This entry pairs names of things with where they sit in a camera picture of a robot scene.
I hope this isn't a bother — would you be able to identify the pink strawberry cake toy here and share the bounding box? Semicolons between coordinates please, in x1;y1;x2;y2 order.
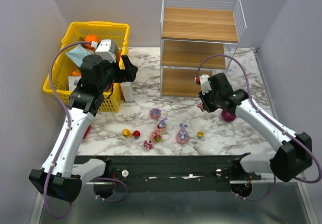
197;103;204;112

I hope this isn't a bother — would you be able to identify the pink bear green flower toy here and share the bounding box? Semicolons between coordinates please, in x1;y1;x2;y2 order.
151;130;163;143

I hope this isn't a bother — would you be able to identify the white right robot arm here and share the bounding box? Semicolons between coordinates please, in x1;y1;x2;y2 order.
195;73;312;182

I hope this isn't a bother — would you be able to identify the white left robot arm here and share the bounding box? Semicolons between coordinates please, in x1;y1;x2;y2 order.
29;54;138;203

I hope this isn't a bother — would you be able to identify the white bottle black cap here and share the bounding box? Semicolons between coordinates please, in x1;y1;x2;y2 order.
120;82;134;102

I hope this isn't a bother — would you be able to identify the purple onion toy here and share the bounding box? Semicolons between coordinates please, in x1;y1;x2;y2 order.
221;110;236;122

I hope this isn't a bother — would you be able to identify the small yellow blue toy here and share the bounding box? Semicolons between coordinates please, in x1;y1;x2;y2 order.
197;131;204;139

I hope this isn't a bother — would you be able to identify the white box in basket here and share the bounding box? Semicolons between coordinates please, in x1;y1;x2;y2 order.
67;76;81;92

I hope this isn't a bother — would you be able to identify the light blue snack bag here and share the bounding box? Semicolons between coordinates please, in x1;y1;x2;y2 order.
65;45;95;67

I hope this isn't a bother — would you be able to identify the orange fruit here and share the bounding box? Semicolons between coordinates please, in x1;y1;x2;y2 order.
85;35;99;50

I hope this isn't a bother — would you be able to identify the yellow plastic basket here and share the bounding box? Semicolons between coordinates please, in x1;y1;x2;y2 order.
43;21;130;114

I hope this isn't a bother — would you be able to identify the purple bunny pink donut toy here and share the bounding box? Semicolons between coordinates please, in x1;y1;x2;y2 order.
176;123;189;144

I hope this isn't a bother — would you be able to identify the purple owl pink cup toy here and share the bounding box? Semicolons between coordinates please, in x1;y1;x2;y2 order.
149;108;162;120

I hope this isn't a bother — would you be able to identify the purple bunny cupcake toy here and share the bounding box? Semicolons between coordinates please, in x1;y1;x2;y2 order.
157;118;167;131

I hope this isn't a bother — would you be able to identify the yellow duck toy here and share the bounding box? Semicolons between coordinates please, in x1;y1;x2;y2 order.
122;129;131;138

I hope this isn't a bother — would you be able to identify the red hair mermaid toy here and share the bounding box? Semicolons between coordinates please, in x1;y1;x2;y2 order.
133;130;141;139

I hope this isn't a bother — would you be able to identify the red bell pepper toy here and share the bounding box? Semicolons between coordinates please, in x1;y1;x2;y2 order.
83;125;91;139

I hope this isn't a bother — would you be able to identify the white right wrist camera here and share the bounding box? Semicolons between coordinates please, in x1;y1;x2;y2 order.
195;74;212;95

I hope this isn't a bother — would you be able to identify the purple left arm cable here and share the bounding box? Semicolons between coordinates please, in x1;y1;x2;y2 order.
43;40;99;219

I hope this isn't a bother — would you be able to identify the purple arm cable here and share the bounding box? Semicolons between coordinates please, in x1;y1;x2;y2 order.
43;40;99;219
196;54;322;184

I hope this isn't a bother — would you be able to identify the white wire wooden shelf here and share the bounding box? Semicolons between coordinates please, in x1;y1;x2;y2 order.
160;0;247;97

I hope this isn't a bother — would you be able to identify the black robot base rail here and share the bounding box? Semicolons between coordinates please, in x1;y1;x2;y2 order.
72;155;262;193

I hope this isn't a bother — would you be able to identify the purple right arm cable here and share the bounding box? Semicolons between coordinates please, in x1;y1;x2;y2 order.
196;54;322;184

